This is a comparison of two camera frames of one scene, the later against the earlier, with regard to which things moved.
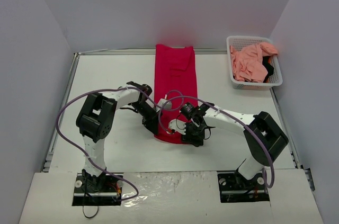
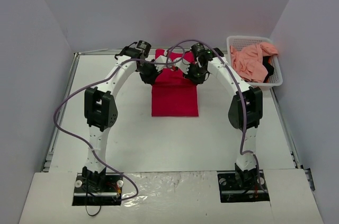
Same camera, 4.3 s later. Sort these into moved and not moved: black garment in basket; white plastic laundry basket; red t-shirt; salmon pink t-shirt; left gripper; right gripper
Moved: right gripper; red t-shirt; left gripper
Not moved: white plastic laundry basket; salmon pink t-shirt; black garment in basket
